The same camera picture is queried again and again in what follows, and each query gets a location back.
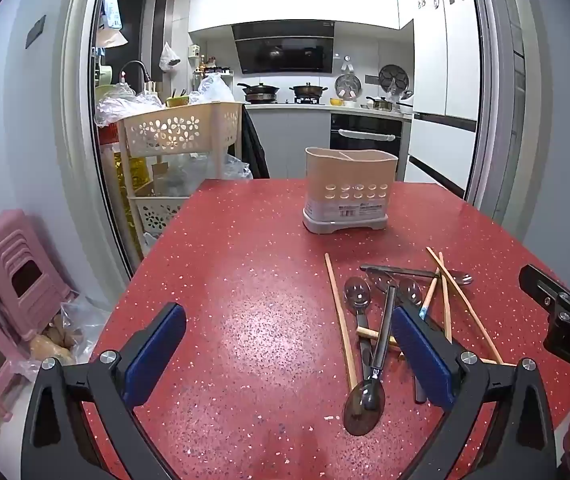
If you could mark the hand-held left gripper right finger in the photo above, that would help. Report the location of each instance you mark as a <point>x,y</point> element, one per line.
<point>422,360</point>

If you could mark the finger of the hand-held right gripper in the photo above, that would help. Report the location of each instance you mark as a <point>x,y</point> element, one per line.
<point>545,290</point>

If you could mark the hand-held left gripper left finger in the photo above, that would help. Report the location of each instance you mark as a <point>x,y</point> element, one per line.
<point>157,355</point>

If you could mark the wooden chopstick blue floral end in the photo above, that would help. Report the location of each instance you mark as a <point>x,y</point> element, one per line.
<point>430,297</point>

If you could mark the plain wooden chopstick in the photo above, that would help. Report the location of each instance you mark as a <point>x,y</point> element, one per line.
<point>445,300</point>
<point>340,320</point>

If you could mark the crossed wooden chopsticks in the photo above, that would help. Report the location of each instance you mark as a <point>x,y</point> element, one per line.
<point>465,305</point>

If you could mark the beige utensil holder grey base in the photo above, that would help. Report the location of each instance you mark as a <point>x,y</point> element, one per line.
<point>350,175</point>

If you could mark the metal slotted spoon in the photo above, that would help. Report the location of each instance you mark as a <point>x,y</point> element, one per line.
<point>395,271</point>

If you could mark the clear bag of ginger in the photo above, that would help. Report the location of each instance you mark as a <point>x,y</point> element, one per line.
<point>60,340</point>

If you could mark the yellow cooking oil bottle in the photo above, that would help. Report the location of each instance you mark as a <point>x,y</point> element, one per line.
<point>125,185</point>

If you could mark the black built-in oven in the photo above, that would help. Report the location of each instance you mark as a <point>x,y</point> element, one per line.
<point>365,155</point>

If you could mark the beige flower-pattern storage cart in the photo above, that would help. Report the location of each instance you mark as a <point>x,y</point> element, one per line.
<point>175,130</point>

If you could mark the small metal saucepan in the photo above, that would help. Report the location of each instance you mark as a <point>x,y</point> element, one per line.
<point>381,104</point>

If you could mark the crumpled clear plastic bag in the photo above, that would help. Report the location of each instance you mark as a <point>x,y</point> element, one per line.
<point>125,107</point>

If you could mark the grey base cabinets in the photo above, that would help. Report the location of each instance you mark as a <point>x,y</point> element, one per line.
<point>290,140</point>

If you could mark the white refrigerator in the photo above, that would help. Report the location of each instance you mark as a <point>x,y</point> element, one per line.
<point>435,60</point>

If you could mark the round divided black pan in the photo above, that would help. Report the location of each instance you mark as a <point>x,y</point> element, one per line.
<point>394,76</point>

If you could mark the yellow bowl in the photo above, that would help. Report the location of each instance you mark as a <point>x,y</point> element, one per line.
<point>336,102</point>

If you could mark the large clear plastic bag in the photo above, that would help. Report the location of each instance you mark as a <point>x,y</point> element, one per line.
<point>215,89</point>

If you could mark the black wok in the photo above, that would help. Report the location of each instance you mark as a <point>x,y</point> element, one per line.
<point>260,92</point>

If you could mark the pale green plastic basin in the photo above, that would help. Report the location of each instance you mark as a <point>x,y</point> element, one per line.
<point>104,77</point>

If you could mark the round metal steamer rack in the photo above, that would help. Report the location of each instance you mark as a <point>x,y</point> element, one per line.
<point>348,85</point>

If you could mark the black kitchen faucet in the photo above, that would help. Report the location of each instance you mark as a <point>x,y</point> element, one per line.
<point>137,64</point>

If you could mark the lidded cooking pot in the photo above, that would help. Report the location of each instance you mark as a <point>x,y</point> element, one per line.
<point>309,91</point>

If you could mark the spice rack with bottles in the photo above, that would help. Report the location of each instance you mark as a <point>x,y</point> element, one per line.
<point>210,67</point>

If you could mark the white hanging plastic bag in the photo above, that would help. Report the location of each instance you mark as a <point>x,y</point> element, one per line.
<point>170,59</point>

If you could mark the black range hood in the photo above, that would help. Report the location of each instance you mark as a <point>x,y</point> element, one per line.
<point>285,50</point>

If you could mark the blue and white packet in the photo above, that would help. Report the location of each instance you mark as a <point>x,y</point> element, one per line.
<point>111,10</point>

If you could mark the white wall-mounted device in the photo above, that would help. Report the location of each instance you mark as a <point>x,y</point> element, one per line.
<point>194,51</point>

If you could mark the dark wall switch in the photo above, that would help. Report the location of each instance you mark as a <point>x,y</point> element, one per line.
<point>36,32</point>

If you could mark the white wall cabinets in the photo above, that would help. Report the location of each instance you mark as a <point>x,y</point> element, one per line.
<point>290,2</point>

